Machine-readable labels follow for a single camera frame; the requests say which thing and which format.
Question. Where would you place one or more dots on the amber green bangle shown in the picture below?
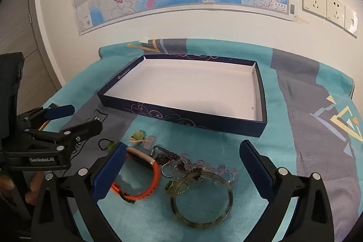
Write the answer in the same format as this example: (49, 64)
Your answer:
(198, 224)

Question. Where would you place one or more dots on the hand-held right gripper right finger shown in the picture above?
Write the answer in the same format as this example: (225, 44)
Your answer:
(256, 171)

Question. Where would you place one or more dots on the person's left hand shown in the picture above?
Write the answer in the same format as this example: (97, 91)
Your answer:
(34, 186)

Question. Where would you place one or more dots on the dark blue shallow box tray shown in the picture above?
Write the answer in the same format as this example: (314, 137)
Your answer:
(198, 86)

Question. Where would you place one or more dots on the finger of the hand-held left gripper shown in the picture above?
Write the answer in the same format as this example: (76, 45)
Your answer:
(85, 128)
(61, 112)

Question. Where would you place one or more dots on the pale green jade pendant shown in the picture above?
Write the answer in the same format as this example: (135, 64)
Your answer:
(138, 134)

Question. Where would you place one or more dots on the grey wooden door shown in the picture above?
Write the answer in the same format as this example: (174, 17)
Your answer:
(17, 26)

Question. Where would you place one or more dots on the pale pink pendant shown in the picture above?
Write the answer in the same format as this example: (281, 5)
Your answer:
(150, 142)

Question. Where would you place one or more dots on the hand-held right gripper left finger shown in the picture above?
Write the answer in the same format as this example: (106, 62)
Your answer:
(110, 171)

